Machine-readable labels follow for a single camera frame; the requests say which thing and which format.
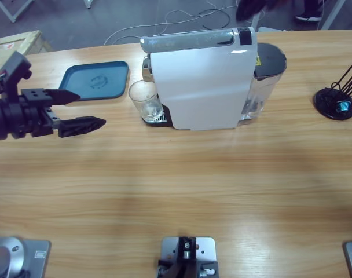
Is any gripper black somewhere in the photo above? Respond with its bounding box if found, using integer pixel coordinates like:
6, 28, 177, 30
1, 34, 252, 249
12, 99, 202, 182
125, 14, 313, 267
7, 88, 107, 138

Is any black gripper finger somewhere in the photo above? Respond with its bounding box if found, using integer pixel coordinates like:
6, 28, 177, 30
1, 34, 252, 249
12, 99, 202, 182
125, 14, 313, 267
236, 0, 266, 21

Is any clear drinking glass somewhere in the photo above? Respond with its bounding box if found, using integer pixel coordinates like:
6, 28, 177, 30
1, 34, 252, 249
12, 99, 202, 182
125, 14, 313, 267
128, 80, 162, 122

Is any white capsule coffee machine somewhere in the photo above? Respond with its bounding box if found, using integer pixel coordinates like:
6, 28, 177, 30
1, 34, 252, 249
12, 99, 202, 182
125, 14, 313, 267
140, 26, 259, 131

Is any blue plastic tray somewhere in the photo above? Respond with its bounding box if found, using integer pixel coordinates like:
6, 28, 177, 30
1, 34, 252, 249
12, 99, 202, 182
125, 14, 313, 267
56, 60, 130, 103

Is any black sneaker white sole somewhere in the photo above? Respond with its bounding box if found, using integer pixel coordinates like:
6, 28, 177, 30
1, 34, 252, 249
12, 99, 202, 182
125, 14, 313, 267
295, 11, 322, 23

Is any dark trouser leg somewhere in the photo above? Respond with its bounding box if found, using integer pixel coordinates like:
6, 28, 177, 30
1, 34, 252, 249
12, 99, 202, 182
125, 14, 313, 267
304, 0, 324, 17

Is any wooden crate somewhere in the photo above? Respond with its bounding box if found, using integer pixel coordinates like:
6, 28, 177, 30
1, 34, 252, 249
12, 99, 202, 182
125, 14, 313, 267
0, 30, 54, 87

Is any white slanted metal leg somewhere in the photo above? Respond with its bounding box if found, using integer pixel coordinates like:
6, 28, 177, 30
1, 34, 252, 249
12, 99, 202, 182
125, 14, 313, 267
320, 0, 346, 31

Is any clear water tank black lid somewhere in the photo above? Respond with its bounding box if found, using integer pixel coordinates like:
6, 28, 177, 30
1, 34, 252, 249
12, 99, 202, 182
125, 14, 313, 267
239, 42, 288, 125

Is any white metal post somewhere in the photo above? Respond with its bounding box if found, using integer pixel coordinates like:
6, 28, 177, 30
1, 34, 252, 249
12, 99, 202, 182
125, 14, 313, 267
252, 11, 266, 29

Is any black floor cable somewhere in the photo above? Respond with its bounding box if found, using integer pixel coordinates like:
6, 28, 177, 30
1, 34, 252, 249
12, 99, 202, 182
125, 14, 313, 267
198, 8, 232, 30

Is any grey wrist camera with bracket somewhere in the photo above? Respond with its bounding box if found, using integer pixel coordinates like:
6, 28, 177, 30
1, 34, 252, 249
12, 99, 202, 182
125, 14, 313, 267
0, 51, 32, 98

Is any white floor cable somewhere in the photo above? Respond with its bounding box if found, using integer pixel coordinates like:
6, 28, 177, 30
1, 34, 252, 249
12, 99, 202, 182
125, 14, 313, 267
102, 8, 200, 46

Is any white metal table frame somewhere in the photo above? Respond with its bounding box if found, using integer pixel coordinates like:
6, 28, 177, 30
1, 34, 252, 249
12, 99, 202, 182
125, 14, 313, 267
0, 0, 35, 23

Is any black wire capsule holder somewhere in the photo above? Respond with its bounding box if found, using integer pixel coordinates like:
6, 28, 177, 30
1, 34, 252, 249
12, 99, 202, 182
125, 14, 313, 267
313, 52, 352, 121

